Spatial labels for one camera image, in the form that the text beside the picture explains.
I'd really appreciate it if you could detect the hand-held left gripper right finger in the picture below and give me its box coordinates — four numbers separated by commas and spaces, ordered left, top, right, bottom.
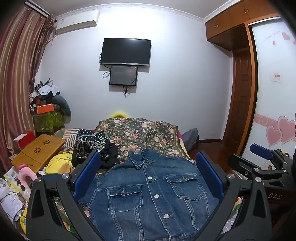
195, 151, 272, 241

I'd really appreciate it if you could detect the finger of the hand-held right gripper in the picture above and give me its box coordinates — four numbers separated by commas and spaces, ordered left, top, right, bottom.
227, 153, 288, 186
250, 143, 290, 164

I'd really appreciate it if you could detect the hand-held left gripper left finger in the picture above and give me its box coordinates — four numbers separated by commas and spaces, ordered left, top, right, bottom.
26, 150, 102, 241

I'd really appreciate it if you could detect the blue denim jacket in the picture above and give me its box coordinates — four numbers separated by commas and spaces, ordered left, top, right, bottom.
77, 148, 220, 241

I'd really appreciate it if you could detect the pile of mixed clothes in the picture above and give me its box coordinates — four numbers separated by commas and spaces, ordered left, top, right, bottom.
29, 79, 62, 105

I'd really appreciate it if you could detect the black white patterned cloth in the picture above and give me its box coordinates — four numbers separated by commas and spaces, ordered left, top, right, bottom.
72, 129, 119, 168

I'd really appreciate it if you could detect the yellow cloth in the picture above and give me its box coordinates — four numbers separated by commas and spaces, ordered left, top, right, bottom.
45, 152, 74, 175

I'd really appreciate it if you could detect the grey backpack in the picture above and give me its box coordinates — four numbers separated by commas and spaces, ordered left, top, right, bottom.
181, 128, 199, 151

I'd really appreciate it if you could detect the striped bed sheet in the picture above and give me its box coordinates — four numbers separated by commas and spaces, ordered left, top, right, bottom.
53, 128, 80, 151

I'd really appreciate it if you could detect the white heart-print wardrobe door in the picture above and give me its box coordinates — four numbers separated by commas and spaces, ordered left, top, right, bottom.
242, 17, 296, 172

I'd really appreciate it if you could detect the wooden folding table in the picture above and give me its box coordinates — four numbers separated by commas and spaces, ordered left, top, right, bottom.
11, 134, 66, 173

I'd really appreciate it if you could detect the pink curved object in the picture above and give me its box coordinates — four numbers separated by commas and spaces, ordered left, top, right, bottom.
18, 164, 37, 186

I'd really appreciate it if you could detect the brown wooden door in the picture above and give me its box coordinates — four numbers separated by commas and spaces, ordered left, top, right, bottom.
222, 50, 252, 151

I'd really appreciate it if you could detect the yellow round object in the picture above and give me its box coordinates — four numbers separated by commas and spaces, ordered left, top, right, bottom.
109, 111, 127, 119

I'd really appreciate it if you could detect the green patterned cloth cover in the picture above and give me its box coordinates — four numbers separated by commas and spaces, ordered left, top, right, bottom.
32, 111, 65, 132

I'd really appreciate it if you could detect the dark floral blanket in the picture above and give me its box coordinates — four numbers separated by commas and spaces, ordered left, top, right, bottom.
79, 117, 242, 234

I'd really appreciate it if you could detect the grey garment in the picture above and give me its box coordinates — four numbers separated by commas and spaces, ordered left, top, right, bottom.
52, 95, 72, 116

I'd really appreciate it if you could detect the red box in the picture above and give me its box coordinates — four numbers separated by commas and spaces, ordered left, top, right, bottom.
13, 131, 35, 149

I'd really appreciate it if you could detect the orange box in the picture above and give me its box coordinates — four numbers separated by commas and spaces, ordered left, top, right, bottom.
36, 104, 55, 114

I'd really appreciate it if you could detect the white plastic bag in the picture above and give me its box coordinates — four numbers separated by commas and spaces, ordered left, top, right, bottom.
0, 185, 28, 217

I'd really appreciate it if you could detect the red striped curtain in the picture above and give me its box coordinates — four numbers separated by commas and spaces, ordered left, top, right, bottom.
0, 2, 57, 167

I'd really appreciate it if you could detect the overhead wooden cabinet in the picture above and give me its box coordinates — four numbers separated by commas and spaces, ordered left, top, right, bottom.
205, 0, 281, 50

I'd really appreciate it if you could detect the white air conditioner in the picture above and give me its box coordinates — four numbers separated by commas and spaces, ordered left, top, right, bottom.
55, 10, 100, 35

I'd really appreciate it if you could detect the small wall-mounted monitor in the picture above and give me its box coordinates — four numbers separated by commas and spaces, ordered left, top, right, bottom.
109, 65, 139, 86

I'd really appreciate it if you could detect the wall-mounted black television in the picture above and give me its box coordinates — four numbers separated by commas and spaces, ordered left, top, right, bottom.
100, 38, 152, 67

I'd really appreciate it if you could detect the white curtain rail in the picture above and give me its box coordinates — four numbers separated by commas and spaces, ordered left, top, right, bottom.
24, 0, 50, 17

